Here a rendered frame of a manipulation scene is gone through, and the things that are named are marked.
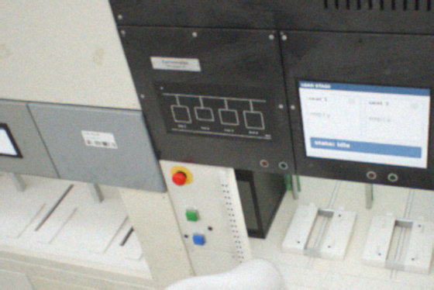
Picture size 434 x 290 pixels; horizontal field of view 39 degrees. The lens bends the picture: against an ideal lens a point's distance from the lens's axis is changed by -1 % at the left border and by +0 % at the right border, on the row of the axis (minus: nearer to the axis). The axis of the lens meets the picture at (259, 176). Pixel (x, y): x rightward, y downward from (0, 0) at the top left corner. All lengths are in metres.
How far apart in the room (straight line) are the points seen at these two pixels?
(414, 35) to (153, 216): 0.98
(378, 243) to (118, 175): 0.86
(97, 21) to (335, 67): 0.57
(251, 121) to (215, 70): 0.15
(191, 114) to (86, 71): 0.29
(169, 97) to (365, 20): 0.53
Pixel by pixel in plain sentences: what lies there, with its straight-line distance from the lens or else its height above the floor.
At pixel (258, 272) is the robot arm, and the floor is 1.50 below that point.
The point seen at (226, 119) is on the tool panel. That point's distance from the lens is 1.49.
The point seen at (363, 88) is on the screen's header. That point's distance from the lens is 1.33.
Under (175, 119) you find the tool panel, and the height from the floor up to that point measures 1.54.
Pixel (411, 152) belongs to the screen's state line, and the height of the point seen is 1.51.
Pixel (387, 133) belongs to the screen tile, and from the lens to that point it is 1.39.
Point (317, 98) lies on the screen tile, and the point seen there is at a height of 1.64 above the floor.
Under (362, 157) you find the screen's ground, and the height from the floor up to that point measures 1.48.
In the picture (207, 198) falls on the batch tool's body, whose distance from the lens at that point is 1.71.
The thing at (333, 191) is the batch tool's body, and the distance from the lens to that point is 2.28.
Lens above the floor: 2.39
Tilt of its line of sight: 40 degrees down
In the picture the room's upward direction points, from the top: 10 degrees counter-clockwise
